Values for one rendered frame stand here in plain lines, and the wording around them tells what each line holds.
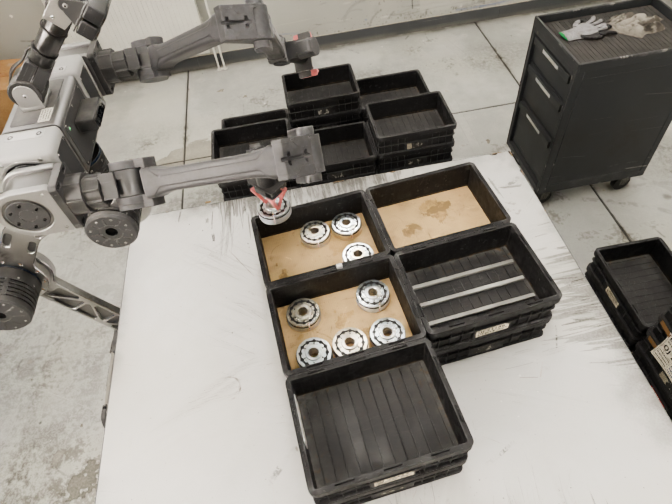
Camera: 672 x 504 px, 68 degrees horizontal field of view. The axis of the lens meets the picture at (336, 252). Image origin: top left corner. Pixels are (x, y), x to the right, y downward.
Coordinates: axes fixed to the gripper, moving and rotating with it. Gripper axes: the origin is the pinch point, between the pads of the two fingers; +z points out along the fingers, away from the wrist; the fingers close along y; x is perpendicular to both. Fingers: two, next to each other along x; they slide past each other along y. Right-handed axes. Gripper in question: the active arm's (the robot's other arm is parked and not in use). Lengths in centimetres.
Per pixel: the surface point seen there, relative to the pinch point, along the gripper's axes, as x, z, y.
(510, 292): -27, 22, -70
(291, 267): 4.6, 21.5, -7.4
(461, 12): -307, 84, 96
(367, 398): 26, 23, -54
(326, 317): 12.8, 22.2, -29.0
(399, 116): -121, 51, 33
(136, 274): 34, 34, 47
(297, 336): 23.0, 22.4, -25.9
